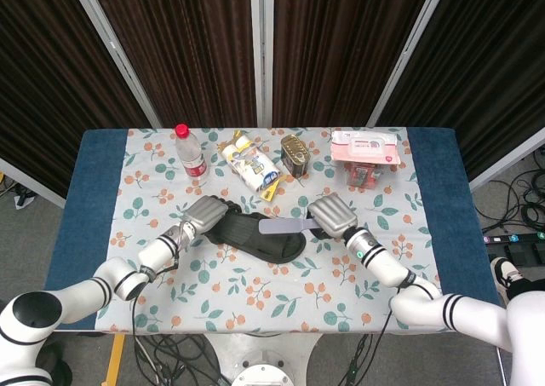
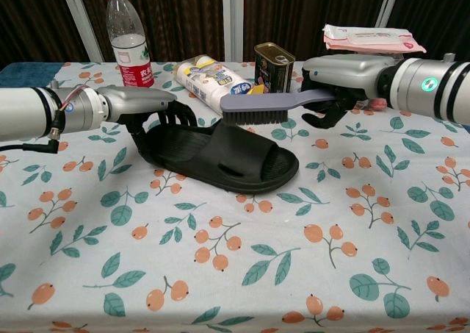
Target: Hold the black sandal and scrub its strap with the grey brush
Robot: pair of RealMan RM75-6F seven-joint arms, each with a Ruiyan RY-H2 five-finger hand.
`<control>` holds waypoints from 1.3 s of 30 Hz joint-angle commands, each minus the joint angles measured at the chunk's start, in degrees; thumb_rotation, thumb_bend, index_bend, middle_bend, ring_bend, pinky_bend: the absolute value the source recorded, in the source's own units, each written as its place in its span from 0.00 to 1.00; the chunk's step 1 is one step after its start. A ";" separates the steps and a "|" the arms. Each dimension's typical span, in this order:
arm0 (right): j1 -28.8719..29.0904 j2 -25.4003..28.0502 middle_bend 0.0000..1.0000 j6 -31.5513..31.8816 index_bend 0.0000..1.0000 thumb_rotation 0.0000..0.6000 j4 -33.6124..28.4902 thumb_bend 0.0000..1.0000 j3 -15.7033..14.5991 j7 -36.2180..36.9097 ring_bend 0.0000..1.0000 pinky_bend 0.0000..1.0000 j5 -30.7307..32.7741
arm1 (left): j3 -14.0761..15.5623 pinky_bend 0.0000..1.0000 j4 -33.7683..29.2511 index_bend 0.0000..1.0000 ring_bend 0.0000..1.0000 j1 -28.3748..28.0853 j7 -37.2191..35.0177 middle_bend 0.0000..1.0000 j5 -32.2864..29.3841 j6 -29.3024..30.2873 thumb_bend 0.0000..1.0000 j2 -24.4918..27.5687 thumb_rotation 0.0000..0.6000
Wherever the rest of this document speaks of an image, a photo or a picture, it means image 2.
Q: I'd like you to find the black arm connector cable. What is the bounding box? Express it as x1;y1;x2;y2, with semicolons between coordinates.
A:
0;126;62;154

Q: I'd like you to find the floral tablecloth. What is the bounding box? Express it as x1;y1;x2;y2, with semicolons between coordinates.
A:
0;60;470;333

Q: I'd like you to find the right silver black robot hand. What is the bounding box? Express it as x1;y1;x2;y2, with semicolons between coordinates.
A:
300;55;394;130

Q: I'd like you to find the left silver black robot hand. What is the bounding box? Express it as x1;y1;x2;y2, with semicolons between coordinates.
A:
97;85;195;158

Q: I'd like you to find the clear red-capped water bottle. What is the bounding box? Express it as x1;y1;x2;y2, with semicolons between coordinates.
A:
104;0;154;90

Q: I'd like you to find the dark fabric partition panel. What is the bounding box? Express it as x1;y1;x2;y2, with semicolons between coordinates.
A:
377;0;470;60
0;0;104;69
233;0;401;64
69;0;234;64

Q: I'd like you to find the gold rectangular tin can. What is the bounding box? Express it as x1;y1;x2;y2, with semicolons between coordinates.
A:
253;42;297;94

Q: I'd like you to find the grey plastic cleaning brush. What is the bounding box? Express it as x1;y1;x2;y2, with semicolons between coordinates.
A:
219;89;337;125

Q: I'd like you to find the pink wet wipes pack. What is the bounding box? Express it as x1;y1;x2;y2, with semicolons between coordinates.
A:
322;24;427;54

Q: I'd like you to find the black slipper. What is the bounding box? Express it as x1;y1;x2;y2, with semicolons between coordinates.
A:
137;123;300;194

